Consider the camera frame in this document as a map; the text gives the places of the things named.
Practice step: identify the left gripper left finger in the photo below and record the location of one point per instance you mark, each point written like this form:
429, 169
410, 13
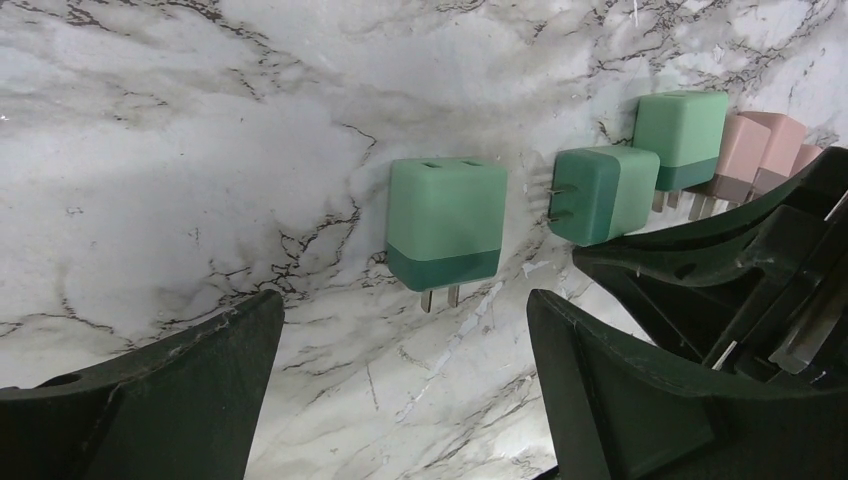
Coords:
184, 407

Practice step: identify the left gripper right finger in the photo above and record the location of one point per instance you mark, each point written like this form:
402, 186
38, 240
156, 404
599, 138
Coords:
620, 408

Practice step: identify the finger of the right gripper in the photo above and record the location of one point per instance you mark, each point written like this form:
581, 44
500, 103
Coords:
759, 291

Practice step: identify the pink plug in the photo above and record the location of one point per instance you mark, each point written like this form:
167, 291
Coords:
742, 147
782, 147
806, 154

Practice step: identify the green plug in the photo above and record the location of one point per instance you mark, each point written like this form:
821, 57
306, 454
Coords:
684, 128
601, 193
445, 223

